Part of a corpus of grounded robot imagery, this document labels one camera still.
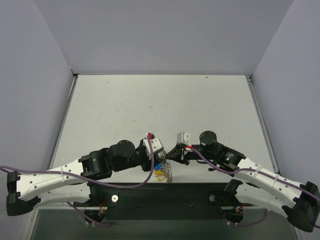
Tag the aluminium frame rail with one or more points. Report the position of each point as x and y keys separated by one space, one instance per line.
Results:
x=158 y=198

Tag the metal ring disc with keyrings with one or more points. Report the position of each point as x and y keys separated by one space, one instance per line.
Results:
x=166 y=166

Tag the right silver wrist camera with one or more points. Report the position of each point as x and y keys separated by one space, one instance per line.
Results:
x=183 y=138

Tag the blue key tag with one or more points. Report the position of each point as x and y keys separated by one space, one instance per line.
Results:
x=158 y=166

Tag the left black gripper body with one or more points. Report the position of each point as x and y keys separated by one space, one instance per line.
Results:
x=146 y=158

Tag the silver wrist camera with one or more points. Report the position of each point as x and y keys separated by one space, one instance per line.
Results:
x=183 y=138
x=156 y=145

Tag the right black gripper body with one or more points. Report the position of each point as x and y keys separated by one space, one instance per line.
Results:
x=182 y=155

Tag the yellow key tag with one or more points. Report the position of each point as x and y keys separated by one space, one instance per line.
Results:
x=160 y=175

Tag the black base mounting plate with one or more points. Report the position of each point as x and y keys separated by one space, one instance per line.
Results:
x=210 y=213

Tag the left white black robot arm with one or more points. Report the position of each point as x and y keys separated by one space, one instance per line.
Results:
x=27 y=189

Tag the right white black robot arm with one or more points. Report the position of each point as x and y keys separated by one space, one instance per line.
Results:
x=252 y=183

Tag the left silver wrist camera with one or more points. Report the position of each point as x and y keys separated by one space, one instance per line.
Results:
x=156 y=145

